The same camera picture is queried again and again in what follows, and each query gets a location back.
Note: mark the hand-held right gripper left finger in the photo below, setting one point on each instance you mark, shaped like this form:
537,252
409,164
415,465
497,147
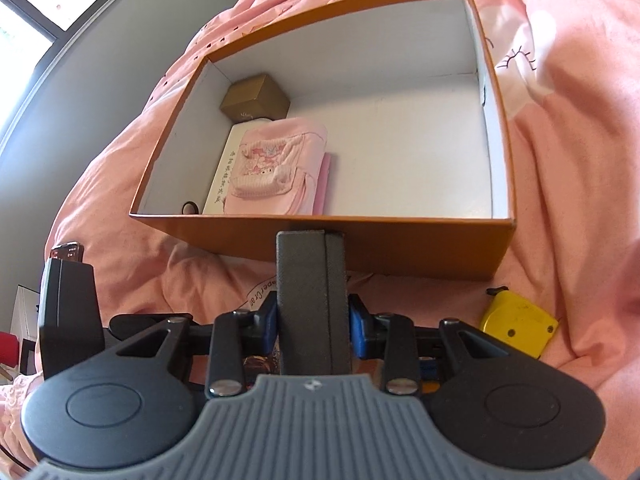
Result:
267,325

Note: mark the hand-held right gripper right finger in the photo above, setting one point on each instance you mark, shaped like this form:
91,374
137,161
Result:
357,325

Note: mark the grey box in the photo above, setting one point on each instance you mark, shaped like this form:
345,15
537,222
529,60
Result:
305,300

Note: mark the orange cardboard box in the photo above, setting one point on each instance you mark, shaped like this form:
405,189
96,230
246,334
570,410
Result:
425,245

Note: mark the long white box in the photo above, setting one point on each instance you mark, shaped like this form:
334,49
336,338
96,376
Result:
220,180

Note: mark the yellow tape measure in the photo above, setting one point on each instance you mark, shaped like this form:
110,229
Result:
520,320

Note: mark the pink cloth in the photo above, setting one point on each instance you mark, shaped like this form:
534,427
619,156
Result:
280,160

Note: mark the small gold box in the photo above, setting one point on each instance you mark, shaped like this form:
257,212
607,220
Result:
255,97

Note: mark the black smartphone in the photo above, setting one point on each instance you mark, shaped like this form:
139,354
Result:
67,251

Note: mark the red object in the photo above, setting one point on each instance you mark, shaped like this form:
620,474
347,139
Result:
7,350

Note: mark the pink printed duvet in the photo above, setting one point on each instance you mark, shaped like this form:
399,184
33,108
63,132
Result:
575,160

